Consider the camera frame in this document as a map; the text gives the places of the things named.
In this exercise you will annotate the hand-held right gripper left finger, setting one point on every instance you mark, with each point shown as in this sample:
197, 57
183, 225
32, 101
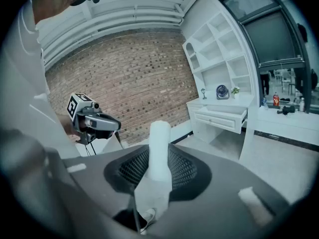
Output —
99, 173

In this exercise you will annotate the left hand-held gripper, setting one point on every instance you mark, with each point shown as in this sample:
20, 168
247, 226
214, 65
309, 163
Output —
82, 123

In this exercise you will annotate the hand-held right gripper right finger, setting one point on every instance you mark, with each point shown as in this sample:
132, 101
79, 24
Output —
224, 195

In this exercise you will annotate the small white cylinder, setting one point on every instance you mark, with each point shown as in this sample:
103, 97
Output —
160, 148

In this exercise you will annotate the wide white desk drawer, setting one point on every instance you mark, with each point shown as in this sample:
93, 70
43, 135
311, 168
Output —
216, 119

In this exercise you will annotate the person's left forearm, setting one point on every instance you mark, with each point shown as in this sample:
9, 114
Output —
65, 126

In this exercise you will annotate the person's right white shoe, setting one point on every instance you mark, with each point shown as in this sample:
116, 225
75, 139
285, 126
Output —
149, 218

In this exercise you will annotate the white desk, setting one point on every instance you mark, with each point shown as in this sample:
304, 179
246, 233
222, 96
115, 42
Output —
249, 133

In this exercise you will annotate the white window ledge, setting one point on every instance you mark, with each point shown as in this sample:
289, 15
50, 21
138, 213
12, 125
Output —
286, 126

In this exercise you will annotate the person in white shirt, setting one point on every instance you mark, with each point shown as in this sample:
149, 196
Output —
22, 83

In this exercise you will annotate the small blue lantern lamp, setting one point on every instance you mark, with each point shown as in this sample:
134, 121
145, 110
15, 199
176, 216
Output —
204, 93

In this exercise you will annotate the clear plastic bottle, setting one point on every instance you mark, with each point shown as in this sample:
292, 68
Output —
265, 104

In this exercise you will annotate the small round desk fan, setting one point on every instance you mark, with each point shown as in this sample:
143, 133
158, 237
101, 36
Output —
222, 92

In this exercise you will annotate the potted plant white flowers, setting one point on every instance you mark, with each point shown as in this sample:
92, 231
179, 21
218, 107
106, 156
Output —
235, 91

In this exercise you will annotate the white ceiling pipes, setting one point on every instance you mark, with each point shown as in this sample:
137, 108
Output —
112, 19

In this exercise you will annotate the black handheld device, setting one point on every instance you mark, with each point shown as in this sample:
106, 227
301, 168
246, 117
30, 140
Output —
286, 109

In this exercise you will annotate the red bottle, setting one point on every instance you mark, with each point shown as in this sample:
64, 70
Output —
276, 99

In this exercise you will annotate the white bottle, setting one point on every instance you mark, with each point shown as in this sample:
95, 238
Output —
301, 104

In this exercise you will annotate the white shelf unit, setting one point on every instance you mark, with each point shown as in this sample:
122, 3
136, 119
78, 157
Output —
224, 58

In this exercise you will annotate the dark window frame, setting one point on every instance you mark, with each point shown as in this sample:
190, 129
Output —
274, 41

